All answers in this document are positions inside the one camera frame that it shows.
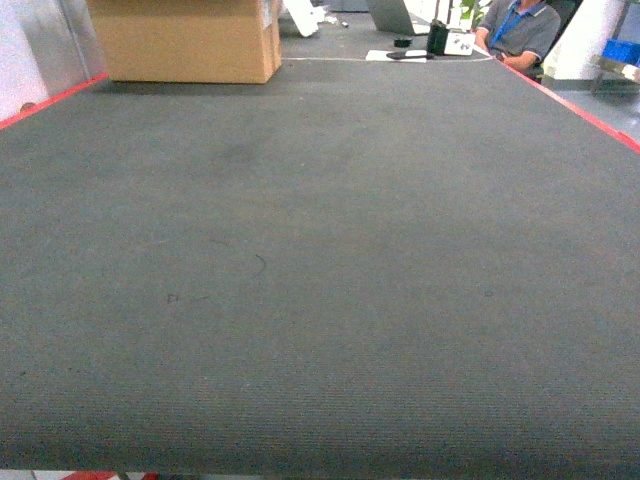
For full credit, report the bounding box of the white paper sheet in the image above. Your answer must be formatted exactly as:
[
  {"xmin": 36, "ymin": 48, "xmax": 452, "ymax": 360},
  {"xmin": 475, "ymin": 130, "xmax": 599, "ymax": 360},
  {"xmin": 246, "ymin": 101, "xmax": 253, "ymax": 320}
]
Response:
[{"xmin": 365, "ymin": 50, "xmax": 433, "ymax": 63}]

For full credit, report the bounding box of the black phone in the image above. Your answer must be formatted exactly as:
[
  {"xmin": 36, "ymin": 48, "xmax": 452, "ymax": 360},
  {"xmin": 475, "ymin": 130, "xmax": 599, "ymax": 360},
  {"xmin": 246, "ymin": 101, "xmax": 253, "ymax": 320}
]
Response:
[{"xmin": 386, "ymin": 50, "xmax": 435, "ymax": 61}]

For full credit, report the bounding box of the cardboard box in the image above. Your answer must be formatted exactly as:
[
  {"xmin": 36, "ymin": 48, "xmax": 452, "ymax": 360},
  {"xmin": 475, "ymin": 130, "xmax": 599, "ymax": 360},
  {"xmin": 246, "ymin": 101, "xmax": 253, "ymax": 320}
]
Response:
[{"xmin": 87, "ymin": 0, "xmax": 281, "ymax": 84}]

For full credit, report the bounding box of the open grey laptop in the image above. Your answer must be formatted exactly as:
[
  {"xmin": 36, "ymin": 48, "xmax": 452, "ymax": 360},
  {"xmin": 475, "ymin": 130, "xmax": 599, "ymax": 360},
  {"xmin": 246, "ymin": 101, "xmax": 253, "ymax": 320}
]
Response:
[{"xmin": 367, "ymin": 0, "xmax": 430, "ymax": 36}]

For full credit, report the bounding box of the black mug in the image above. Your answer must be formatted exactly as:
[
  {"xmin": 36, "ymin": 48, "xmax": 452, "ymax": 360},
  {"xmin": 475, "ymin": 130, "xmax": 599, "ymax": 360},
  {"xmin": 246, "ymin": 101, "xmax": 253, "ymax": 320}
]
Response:
[{"xmin": 426, "ymin": 19, "xmax": 449, "ymax": 56}]

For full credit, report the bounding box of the white box with print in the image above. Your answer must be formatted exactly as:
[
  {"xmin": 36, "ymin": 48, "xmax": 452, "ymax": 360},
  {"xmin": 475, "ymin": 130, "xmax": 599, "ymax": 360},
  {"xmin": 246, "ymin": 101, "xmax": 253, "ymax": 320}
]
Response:
[{"xmin": 444, "ymin": 30, "xmax": 475, "ymax": 56}]

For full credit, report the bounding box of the seated person grey shirt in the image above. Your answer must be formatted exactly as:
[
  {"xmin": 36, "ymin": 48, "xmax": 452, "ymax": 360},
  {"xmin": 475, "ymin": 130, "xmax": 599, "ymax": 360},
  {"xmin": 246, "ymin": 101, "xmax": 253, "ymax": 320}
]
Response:
[{"xmin": 475, "ymin": 0, "xmax": 561, "ymax": 75}]

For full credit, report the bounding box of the white pillar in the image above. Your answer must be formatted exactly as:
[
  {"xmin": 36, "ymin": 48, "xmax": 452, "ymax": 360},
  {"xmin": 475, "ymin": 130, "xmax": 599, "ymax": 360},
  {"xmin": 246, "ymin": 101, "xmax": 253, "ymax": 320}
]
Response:
[{"xmin": 544, "ymin": 0, "xmax": 624, "ymax": 81}]

